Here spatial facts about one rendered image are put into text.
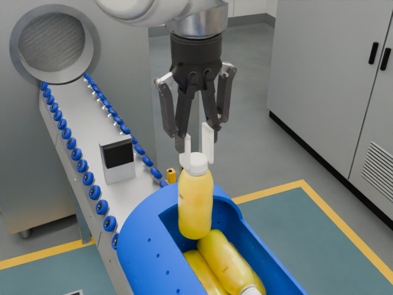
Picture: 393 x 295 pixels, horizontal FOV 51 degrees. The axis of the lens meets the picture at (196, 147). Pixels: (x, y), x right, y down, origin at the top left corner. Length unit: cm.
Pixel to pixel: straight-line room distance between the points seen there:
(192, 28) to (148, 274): 45
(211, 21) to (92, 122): 120
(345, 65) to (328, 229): 98
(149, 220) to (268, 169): 221
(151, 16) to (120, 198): 99
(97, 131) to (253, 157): 166
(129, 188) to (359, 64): 166
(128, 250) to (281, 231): 176
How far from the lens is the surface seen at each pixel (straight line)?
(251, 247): 95
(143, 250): 80
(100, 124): 169
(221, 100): 67
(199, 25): 56
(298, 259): 240
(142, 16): 37
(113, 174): 135
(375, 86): 250
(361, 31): 254
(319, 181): 295
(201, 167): 70
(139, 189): 133
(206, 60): 59
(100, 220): 125
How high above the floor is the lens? 178
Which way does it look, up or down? 34 degrees down
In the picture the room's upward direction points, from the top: straight up
